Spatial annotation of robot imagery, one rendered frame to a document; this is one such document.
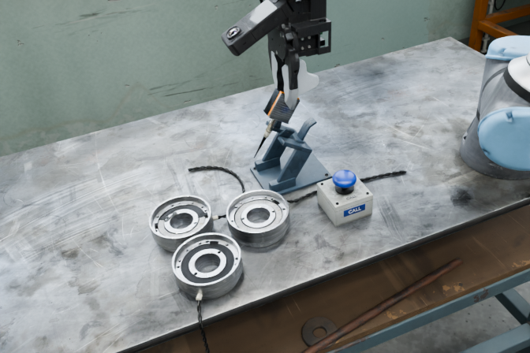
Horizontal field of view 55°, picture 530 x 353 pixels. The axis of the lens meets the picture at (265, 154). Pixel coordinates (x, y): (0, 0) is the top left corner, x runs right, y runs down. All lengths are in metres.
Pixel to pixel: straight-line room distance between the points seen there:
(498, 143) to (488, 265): 0.44
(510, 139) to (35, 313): 0.74
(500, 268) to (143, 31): 1.75
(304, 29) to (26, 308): 0.60
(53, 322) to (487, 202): 0.72
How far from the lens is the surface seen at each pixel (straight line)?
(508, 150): 0.81
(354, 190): 0.87
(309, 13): 0.82
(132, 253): 0.89
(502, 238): 1.25
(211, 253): 0.81
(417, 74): 1.31
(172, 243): 0.84
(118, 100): 2.48
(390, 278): 1.12
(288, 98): 0.85
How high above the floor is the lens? 1.41
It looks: 36 degrees down
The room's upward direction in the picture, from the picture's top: 7 degrees counter-clockwise
